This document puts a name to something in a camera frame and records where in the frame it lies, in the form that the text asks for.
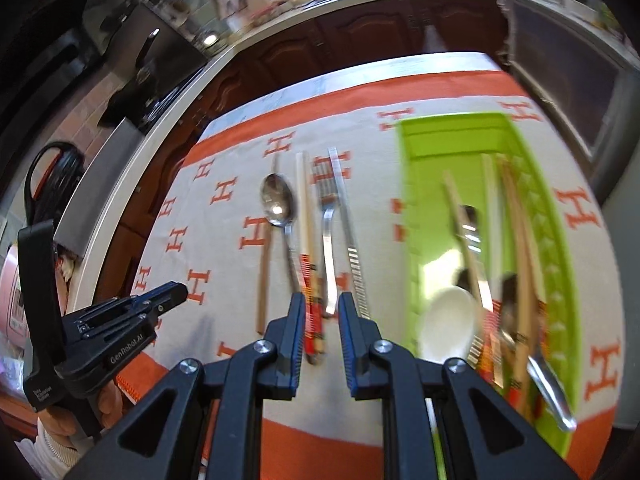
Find green plastic tray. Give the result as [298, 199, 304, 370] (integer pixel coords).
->
[395, 112, 583, 461]

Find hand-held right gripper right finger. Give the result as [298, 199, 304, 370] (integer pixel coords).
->
[338, 291, 583, 480]

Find metal tweezers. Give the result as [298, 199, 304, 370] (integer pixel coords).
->
[327, 146, 373, 321]

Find black coiled cable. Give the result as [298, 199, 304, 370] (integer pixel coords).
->
[22, 142, 83, 223]

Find pink and white appliance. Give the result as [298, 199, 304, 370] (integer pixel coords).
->
[0, 245, 31, 351]

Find large metal spoon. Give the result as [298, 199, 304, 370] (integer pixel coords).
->
[497, 272, 578, 433]

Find white ceramic spoon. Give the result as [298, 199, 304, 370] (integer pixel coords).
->
[417, 285, 481, 366]

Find orange and white printed tablecloth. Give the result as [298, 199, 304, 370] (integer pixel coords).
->
[112, 67, 626, 480]

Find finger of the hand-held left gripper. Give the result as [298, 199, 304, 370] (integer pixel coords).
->
[132, 281, 189, 328]

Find person's left hand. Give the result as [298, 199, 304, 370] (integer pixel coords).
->
[44, 378, 123, 444]

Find small metal spoon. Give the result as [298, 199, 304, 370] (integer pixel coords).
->
[259, 172, 301, 296]

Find wooden chopstick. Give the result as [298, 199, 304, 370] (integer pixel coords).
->
[295, 152, 326, 366]
[442, 170, 506, 388]
[255, 152, 280, 336]
[497, 157, 538, 408]

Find grey appliance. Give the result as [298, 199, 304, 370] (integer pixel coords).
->
[500, 0, 640, 201]

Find person's left forearm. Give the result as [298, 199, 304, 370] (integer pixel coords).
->
[15, 417, 103, 480]

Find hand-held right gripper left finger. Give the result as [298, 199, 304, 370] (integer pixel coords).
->
[62, 291, 307, 480]

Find metal fork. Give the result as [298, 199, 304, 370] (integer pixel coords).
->
[312, 157, 341, 317]

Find stainless steel appliance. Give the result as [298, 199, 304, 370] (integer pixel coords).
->
[82, 0, 211, 128]

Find stainless steel panel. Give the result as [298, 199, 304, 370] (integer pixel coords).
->
[55, 120, 143, 256]

